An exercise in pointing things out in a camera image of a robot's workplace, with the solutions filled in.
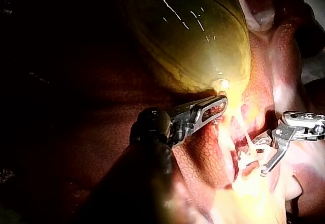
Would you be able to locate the right arm instrument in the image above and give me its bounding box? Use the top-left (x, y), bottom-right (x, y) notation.
top-left (278, 111), bottom-right (325, 141)

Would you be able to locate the left arm instrument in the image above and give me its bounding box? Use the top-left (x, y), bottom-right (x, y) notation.
top-left (129, 103), bottom-right (199, 149)

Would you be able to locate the right arm instrument jaw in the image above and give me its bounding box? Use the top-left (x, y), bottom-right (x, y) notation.
top-left (260, 126), bottom-right (296, 177)
top-left (253, 129), bottom-right (274, 147)

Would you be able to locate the left arm instrument jaw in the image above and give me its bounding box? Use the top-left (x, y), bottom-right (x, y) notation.
top-left (189, 94), bottom-right (228, 112)
top-left (193, 100), bottom-right (229, 132)

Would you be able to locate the white clip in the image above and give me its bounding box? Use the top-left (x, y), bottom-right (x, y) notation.
top-left (236, 150), bottom-right (252, 170)
top-left (250, 144), bottom-right (272, 168)

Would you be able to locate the gallbladder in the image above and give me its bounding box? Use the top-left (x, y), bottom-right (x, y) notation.
top-left (121, 0), bottom-right (252, 95)

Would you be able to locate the thin tube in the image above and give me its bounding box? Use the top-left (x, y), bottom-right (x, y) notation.
top-left (237, 114), bottom-right (254, 151)

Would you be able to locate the dark red liver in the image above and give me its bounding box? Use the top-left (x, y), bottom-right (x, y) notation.
top-left (25, 0), bottom-right (325, 224)

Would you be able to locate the pale fatty tissue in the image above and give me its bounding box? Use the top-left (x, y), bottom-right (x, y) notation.
top-left (232, 0), bottom-right (278, 33)
top-left (208, 91), bottom-right (290, 224)
top-left (285, 172), bottom-right (304, 203)

